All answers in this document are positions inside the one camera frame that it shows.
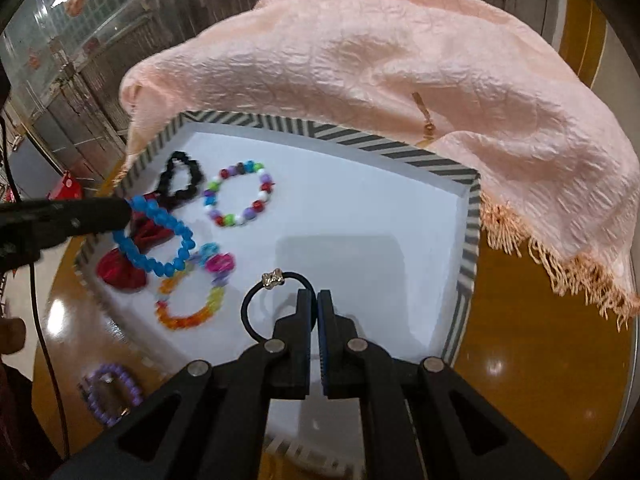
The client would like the black hair tie gold charm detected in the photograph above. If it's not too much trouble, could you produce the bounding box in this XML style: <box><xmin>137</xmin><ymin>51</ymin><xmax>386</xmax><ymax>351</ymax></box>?
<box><xmin>240</xmin><ymin>268</ymin><xmax>318</xmax><ymax>344</ymax></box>

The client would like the blue bead bracelet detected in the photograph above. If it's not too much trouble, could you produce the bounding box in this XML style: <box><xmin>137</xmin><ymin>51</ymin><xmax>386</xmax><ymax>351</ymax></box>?
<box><xmin>112</xmin><ymin>195</ymin><xmax>198</xmax><ymax>279</ymax></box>

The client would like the purple bead bracelet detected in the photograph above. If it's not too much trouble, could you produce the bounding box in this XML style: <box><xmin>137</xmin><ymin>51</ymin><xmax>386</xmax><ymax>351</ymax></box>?
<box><xmin>79</xmin><ymin>363</ymin><xmax>146</xmax><ymax>428</ymax></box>

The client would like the striped white jewelry tray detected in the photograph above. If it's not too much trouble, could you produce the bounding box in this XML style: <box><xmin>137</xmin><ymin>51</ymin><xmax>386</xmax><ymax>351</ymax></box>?
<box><xmin>63</xmin><ymin>112</ymin><xmax>480</xmax><ymax>479</ymax></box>

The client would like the red box on floor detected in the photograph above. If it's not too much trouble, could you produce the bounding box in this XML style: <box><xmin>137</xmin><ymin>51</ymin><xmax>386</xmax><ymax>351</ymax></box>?
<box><xmin>47</xmin><ymin>171</ymin><xmax>84</xmax><ymax>200</ymax></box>

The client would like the red bow hair clip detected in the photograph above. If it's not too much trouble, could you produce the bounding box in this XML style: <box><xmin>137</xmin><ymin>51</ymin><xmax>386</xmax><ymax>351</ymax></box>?
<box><xmin>96</xmin><ymin>211</ymin><xmax>174</xmax><ymax>292</ymax></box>

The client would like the black scrunchie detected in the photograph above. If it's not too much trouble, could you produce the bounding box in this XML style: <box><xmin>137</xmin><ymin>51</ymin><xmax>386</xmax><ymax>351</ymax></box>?
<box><xmin>154</xmin><ymin>151</ymin><xmax>204</xmax><ymax>211</ymax></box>

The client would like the peach textured fringed scarf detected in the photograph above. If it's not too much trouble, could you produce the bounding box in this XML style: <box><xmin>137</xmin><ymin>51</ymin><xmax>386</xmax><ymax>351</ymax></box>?
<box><xmin>119</xmin><ymin>0</ymin><xmax>639</xmax><ymax>322</ymax></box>

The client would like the rainbow orange bead bracelet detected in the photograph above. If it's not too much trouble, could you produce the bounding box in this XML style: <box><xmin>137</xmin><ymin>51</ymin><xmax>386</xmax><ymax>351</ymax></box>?
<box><xmin>154</xmin><ymin>242</ymin><xmax>237</xmax><ymax>332</ymax></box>

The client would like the black cable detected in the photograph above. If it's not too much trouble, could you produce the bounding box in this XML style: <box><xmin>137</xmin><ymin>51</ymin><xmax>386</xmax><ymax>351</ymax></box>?
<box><xmin>0</xmin><ymin>114</ymin><xmax>73</xmax><ymax>461</ymax></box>

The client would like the multicolor bead bracelet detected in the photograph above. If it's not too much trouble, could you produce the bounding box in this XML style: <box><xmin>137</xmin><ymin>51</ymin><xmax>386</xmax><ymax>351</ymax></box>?
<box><xmin>200</xmin><ymin>160</ymin><xmax>277</xmax><ymax>228</ymax></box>

